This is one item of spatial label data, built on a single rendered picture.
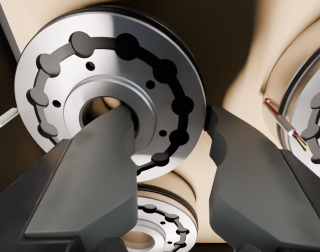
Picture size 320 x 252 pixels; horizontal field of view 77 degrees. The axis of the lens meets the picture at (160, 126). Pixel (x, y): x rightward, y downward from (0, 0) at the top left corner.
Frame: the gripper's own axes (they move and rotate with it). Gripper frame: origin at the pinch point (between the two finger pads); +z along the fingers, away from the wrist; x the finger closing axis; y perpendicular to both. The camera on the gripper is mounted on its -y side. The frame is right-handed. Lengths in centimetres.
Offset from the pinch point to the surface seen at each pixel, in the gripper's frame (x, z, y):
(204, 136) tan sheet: 2.7, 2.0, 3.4
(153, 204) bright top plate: -0.9, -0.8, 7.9
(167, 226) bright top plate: 0.3, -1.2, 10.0
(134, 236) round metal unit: -2.6, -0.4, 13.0
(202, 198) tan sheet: 3.6, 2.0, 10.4
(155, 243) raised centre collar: -0.6, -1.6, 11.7
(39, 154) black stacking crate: -9.6, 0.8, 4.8
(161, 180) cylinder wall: -0.4, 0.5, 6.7
